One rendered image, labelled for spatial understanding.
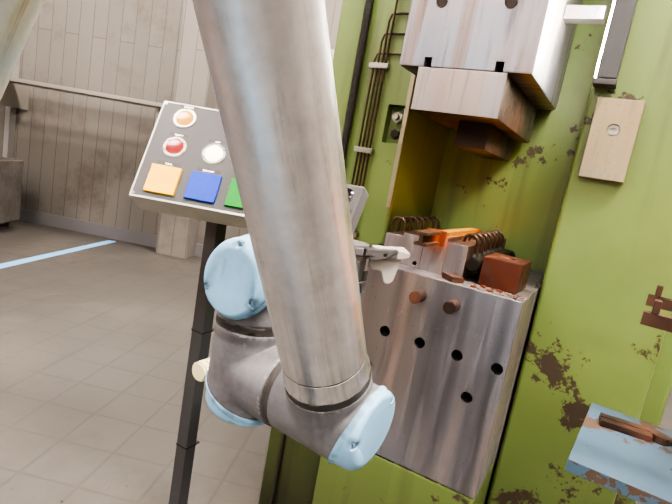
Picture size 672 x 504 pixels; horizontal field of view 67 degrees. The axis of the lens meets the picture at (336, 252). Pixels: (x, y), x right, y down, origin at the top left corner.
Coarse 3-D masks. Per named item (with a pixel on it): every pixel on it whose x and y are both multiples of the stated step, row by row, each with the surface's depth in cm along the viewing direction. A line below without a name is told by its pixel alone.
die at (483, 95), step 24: (432, 72) 114; (456, 72) 112; (480, 72) 109; (432, 96) 115; (456, 96) 112; (480, 96) 110; (504, 96) 109; (456, 120) 123; (480, 120) 115; (504, 120) 114; (528, 120) 137
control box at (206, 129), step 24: (168, 120) 130; (216, 120) 130; (192, 144) 128; (216, 144) 127; (144, 168) 125; (192, 168) 125; (216, 168) 125; (144, 192) 123; (192, 216) 127; (216, 216) 124; (240, 216) 121
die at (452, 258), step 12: (456, 228) 156; (396, 240) 121; (408, 240) 120; (456, 240) 121; (480, 240) 131; (504, 240) 148; (420, 252) 118; (432, 252) 117; (444, 252) 116; (456, 252) 114; (468, 252) 114; (408, 264) 120; (420, 264) 119; (432, 264) 117; (444, 264) 116; (456, 264) 114; (468, 276) 119
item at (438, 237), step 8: (416, 232) 108; (424, 232) 107; (432, 232) 109; (440, 232) 113; (448, 232) 120; (456, 232) 124; (464, 232) 131; (472, 232) 138; (424, 240) 108; (432, 240) 112; (440, 240) 114
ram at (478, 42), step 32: (416, 0) 115; (448, 0) 112; (480, 0) 108; (512, 0) 106; (544, 0) 102; (576, 0) 128; (416, 32) 116; (448, 32) 112; (480, 32) 109; (512, 32) 106; (544, 32) 105; (416, 64) 116; (448, 64) 113; (480, 64) 109; (512, 64) 106; (544, 64) 112; (544, 96) 124
